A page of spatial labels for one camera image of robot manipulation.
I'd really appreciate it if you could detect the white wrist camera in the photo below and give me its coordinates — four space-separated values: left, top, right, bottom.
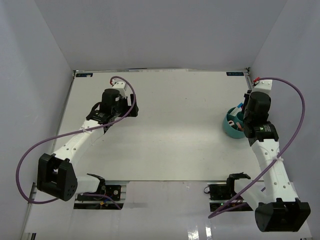
252 77 273 95
112 81 128 96

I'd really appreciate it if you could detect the black XDOF label right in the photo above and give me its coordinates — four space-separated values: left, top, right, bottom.
226 71 244 77

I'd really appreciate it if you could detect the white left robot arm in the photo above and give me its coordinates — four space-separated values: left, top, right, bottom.
36 86 139 202

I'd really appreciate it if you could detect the teal round organizer container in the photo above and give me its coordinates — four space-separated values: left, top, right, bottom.
222 107 245 139

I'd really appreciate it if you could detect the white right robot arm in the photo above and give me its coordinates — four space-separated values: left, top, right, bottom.
225 91 311 232

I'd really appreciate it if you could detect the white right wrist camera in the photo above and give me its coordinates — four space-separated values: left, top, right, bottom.
252 77 273 95

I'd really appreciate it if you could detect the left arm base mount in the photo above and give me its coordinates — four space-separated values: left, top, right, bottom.
73 173 127 210

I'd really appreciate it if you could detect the blue cap white marker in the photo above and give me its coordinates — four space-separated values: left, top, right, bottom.
234 103 244 113

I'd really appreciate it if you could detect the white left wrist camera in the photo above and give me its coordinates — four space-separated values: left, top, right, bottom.
112 81 128 96

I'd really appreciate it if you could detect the black xdof label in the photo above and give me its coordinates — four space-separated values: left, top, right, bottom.
75 73 93 78
226 71 244 77

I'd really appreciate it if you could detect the brown orange highlighter pen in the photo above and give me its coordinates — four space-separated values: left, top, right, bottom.
236 122 244 132

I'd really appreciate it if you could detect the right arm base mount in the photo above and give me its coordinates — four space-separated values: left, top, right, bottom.
203 172 252 212

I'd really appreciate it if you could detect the black XDOF label left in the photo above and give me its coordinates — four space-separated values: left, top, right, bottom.
75 73 93 78

